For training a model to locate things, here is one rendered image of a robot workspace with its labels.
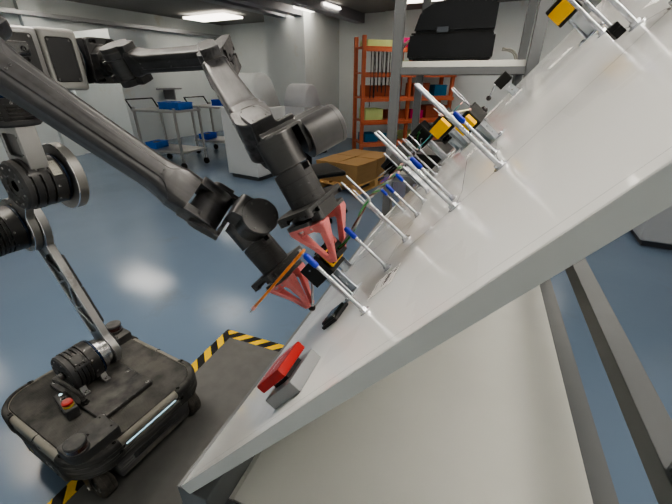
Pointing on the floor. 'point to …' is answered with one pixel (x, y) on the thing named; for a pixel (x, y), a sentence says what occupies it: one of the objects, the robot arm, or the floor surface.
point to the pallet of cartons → (356, 168)
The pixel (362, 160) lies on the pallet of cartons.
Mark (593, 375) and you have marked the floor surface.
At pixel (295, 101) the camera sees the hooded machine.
